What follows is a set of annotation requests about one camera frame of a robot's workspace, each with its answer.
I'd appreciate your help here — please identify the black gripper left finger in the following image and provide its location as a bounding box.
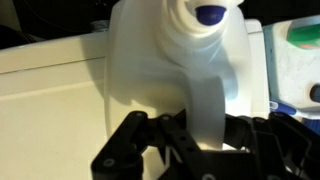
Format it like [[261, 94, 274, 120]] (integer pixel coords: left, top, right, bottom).
[[91, 109, 205, 180]]

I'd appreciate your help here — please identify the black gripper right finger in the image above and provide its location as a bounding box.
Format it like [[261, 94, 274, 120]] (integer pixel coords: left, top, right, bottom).
[[223, 111, 320, 180]]

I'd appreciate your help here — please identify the large white detergent jug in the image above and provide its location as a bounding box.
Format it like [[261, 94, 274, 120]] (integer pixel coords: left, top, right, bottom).
[[103, 0, 270, 152]]

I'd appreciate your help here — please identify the white washing machine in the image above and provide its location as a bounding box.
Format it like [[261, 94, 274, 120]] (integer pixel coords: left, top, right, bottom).
[[0, 18, 272, 180]]

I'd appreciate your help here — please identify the dark round disc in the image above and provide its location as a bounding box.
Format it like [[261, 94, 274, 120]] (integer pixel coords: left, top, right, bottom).
[[309, 84, 320, 104]]

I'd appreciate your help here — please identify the white appliance with round knob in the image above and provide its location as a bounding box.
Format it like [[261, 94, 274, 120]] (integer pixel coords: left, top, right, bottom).
[[263, 14, 320, 118]]

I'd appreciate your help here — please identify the blue brush white handle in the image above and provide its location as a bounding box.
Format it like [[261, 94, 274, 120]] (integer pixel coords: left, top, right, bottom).
[[269, 99, 320, 136]]

